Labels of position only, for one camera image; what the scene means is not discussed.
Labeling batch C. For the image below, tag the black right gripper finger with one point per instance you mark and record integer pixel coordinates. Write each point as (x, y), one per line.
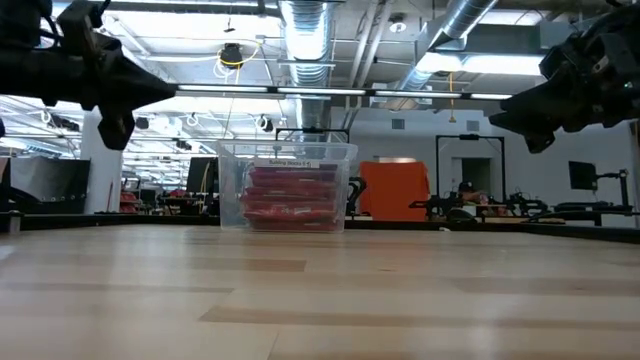
(530, 112)
(540, 142)

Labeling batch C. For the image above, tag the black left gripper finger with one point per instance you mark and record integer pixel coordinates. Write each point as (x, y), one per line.
(135, 85)
(116, 130)

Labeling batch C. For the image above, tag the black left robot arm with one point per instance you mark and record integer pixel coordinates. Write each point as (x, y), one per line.
(20, 20)

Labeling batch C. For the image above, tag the black monitor on arm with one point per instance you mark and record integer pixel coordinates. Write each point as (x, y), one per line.
(582, 175)

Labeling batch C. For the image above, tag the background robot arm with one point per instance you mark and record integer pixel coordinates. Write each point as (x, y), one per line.
(440, 205)

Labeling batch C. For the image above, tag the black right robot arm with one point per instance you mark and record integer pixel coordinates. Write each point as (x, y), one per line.
(627, 7)

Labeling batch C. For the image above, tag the white pillar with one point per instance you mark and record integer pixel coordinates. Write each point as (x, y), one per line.
(102, 175)

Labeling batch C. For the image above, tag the grey partition panel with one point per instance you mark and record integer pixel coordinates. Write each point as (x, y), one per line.
(50, 185)

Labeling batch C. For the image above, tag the person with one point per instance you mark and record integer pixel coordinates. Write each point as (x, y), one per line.
(469, 192)

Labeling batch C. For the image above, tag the clear plastic bin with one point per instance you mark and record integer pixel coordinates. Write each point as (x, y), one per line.
(230, 200)

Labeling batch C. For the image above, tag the orange panel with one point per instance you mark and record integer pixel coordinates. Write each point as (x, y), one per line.
(395, 190)

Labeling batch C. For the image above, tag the white bin label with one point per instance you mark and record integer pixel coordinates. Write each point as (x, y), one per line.
(287, 163)

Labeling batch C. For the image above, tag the long ceiling light strip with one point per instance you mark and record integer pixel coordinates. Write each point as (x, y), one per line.
(320, 91)

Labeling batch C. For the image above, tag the black background frame stand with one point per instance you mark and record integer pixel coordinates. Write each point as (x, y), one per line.
(470, 137)

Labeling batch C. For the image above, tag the black metal table frame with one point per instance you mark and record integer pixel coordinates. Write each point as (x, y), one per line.
(150, 220)

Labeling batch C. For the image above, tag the black ceiling camera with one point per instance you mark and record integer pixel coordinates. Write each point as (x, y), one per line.
(231, 55)

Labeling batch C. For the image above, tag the silver ceiling duct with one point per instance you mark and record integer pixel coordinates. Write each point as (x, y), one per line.
(450, 30)
(307, 50)

